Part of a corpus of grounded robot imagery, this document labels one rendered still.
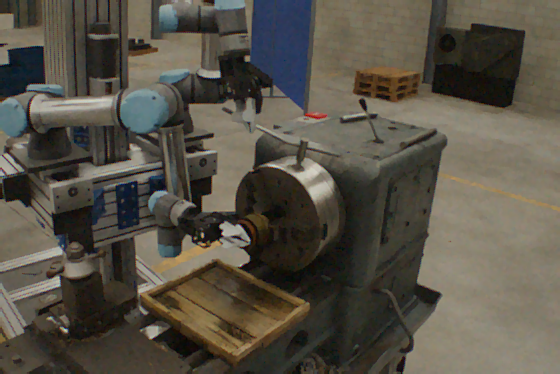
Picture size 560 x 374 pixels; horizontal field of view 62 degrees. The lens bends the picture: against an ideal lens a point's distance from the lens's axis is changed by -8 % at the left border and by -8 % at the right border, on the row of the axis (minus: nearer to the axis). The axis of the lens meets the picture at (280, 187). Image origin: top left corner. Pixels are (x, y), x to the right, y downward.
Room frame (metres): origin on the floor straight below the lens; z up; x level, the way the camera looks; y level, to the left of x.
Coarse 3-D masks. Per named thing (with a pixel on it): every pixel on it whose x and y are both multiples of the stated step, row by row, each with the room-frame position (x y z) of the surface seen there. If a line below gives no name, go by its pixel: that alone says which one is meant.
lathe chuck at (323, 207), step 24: (264, 168) 1.33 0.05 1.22; (288, 168) 1.30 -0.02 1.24; (312, 168) 1.34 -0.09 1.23; (240, 192) 1.38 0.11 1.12; (288, 192) 1.28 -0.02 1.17; (312, 192) 1.25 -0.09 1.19; (240, 216) 1.38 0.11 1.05; (288, 216) 1.28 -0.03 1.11; (312, 216) 1.23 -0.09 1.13; (336, 216) 1.27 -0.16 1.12; (312, 240) 1.22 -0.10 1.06; (288, 264) 1.27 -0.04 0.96
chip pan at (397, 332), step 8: (424, 304) 1.72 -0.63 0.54; (432, 304) 1.72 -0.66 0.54; (416, 312) 1.66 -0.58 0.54; (424, 312) 1.66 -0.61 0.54; (408, 320) 1.60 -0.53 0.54; (416, 320) 1.61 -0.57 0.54; (400, 328) 1.55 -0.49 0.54; (392, 336) 1.50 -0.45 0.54; (400, 336) 1.50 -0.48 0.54; (384, 344) 1.45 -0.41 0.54; (392, 344) 1.45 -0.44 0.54; (376, 352) 1.40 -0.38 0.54; (368, 360) 1.36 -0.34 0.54; (360, 368) 1.31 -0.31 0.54; (368, 368) 1.32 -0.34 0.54
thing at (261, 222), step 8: (248, 216) 1.23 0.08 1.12; (256, 216) 1.23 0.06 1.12; (264, 216) 1.25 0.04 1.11; (240, 224) 1.19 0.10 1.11; (248, 224) 1.19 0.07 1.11; (256, 224) 1.20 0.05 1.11; (264, 224) 1.21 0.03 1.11; (248, 232) 1.17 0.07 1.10; (256, 232) 1.19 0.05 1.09; (264, 232) 1.20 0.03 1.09; (256, 240) 1.19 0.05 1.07; (264, 240) 1.21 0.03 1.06; (240, 248) 1.19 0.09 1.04; (248, 248) 1.18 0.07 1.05
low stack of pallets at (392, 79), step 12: (360, 72) 9.10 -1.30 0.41; (372, 72) 9.05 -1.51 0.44; (384, 72) 9.20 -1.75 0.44; (396, 72) 9.38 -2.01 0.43; (408, 72) 9.52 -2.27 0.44; (420, 72) 9.68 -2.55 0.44; (360, 84) 9.14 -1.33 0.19; (372, 84) 8.93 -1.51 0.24; (384, 84) 8.82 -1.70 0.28; (396, 84) 8.71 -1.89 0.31; (372, 96) 8.93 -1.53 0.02; (396, 96) 8.74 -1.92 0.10; (408, 96) 9.27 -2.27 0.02
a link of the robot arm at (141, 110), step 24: (24, 96) 1.37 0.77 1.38; (96, 96) 1.34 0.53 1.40; (120, 96) 1.30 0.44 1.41; (144, 96) 1.27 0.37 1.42; (168, 96) 1.35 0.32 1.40; (0, 120) 1.32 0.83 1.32; (24, 120) 1.31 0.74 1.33; (48, 120) 1.33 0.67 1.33; (72, 120) 1.32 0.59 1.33; (96, 120) 1.31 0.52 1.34; (120, 120) 1.29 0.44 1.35; (144, 120) 1.27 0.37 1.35; (168, 120) 1.38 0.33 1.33
